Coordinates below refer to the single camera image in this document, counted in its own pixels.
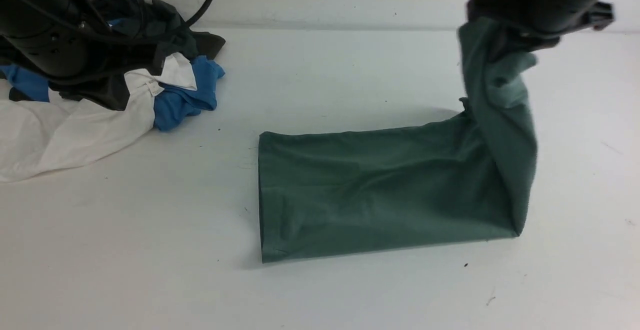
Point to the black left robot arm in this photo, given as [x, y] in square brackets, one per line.
[51, 36]

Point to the dark grey garment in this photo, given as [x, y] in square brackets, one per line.
[145, 33]

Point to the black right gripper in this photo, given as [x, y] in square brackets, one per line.
[531, 25]

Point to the green long-sleeve top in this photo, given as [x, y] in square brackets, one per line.
[464, 179]

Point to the blue garment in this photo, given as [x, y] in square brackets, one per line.
[185, 95]

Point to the white garment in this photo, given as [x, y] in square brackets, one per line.
[39, 137]

